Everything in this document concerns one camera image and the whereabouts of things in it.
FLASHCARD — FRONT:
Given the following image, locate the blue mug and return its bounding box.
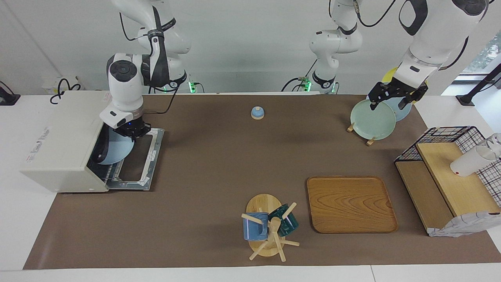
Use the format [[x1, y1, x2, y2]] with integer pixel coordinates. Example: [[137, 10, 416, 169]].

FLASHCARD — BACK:
[[243, 212, 269, 241]]

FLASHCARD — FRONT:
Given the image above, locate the light blue racked plate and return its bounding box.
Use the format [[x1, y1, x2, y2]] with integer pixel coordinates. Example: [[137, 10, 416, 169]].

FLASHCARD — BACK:
[[386, 96, 413, 122]]

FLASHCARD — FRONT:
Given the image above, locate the clear glass cup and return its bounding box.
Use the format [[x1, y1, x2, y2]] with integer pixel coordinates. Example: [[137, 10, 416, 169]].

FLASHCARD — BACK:
[[485, 133, 501, 159]]

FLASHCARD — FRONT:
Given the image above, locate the pale green plate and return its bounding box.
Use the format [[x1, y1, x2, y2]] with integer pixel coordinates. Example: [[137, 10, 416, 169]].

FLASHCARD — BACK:
[[350, 99, 396, 141]]

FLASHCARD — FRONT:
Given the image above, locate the black camera stand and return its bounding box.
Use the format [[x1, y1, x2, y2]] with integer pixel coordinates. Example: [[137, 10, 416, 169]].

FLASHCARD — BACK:
[[456, 63, 501, 106]]

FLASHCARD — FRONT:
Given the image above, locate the wooden tray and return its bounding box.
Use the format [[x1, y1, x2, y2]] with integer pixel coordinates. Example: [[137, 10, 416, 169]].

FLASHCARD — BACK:
[[306, 176, 398, 234]]

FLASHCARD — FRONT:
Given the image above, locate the wooden shelf with wire basket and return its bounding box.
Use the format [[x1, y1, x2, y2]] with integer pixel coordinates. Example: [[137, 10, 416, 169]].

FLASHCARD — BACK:
[[394, 126, 501, 235]]

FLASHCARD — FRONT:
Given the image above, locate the black coiled cable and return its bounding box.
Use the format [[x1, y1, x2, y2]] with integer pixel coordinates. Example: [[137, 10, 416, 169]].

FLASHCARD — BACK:
[[50, 78, 81, 105]]

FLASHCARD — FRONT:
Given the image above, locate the wooden plate rack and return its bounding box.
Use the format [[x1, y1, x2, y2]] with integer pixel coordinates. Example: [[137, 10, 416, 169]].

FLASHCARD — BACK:
[[347, 122, 377, 146]]

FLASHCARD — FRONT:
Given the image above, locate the white wall socket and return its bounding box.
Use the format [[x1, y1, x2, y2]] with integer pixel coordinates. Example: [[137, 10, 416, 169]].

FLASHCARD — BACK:
[[41, 76, 81, 94]]

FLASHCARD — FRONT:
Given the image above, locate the black base cable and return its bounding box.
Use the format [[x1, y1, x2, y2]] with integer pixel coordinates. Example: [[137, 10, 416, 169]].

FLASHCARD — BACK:
[[282, 59, 318, 93]]

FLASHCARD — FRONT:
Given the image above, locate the wooden mug tree stand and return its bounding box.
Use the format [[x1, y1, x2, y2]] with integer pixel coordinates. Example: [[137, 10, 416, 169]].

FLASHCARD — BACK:
[[241, 193, 300, 262]]

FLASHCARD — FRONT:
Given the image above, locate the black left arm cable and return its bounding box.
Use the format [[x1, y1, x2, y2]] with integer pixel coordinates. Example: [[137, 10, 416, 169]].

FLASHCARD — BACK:
[[353, 0, 394, 27]]

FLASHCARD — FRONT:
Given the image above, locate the brown table mat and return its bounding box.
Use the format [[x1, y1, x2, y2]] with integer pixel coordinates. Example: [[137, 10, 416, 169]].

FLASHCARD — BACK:
[[23, 94, 501, 270]]

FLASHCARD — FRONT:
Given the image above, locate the black clamp mount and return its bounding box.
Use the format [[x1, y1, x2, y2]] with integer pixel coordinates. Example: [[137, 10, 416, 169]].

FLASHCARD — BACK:
[[0, 80, 21, 106]]

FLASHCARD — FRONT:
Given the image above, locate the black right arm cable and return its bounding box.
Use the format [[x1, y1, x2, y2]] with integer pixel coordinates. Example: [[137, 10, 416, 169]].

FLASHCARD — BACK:
[[119, 12, 180, 115]]

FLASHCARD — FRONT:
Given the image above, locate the dark green mug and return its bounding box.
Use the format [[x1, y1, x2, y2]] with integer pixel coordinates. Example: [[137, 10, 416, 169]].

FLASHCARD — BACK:
[[268, 204, 299, 237]]

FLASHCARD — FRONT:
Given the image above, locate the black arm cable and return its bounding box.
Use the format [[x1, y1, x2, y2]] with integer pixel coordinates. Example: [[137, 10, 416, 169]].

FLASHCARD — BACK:
[[119, 12, 180, 115], [353, 0, 394, 27]]

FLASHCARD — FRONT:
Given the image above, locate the white cup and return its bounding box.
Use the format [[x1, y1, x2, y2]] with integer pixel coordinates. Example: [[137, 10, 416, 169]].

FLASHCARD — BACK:
[[450, 144, 494, 177]]

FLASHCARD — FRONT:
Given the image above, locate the oven glass door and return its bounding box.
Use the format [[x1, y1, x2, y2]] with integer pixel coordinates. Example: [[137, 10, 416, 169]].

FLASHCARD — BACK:
[[105, 128, 165, 191]]

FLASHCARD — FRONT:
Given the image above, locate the white toaster oven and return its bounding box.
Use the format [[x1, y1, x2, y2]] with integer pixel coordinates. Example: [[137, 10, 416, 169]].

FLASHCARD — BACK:
[[20, 91, 118, 193]]

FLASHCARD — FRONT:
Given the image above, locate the marble patterned cloth strip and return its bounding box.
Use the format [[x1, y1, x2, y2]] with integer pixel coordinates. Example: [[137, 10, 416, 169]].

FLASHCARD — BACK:
[[427, 211, 501, 238]]

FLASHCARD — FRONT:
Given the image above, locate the yellow plate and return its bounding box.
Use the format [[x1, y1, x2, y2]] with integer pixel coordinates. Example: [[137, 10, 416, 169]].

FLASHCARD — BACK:
[[382, 67, 428, 103]]

